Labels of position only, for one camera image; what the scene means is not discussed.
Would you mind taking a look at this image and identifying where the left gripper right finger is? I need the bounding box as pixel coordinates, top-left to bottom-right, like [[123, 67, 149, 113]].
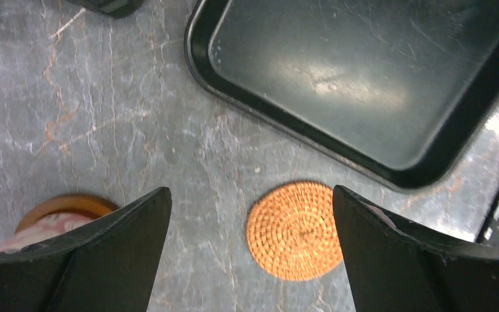
[[333, 185, 499, 311]]

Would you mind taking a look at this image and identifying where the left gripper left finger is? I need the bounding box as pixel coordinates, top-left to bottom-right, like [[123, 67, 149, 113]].
[[0, 187, 172, 311]]

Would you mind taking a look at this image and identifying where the wooden coaster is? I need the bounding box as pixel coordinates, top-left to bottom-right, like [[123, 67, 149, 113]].
[[15, 193, 119, 234]]

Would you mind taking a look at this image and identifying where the dark pink mug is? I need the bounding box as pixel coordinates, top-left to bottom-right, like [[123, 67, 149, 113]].
[[0, 213, 94, 254]]

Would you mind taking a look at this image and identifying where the woven round coaster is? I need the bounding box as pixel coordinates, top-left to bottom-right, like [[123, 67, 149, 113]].
[[246, 181, 343, 281]]

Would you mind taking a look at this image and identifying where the black tray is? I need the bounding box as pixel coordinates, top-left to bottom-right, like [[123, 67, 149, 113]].
[[185, 1, 499, 191]]

